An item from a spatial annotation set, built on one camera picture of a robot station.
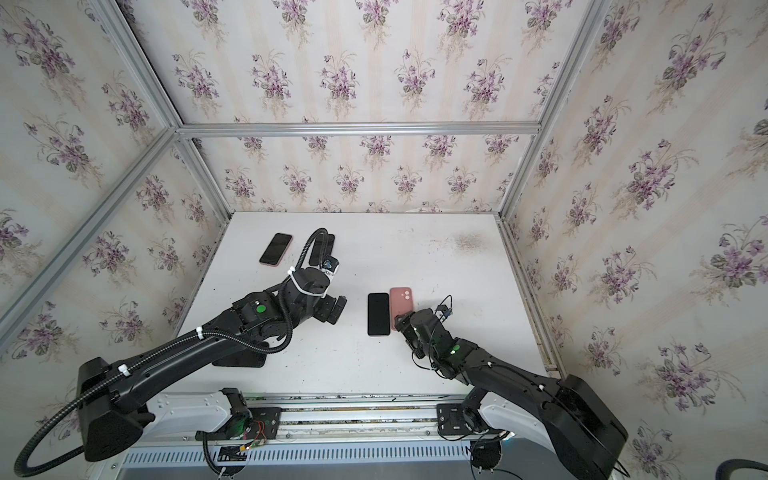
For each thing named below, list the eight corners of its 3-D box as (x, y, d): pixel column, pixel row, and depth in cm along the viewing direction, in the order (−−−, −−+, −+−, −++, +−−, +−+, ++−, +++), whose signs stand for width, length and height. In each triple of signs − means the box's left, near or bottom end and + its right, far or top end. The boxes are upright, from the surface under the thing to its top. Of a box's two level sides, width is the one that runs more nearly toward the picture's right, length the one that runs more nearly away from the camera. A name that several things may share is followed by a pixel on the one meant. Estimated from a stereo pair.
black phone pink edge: (260, 264, 108) (258, 260, 106) (277, 235, 117) (276, 231, 115) (277, 267, 107) (276, 264, 105) (293, 238, 116) (292, 234, 115)
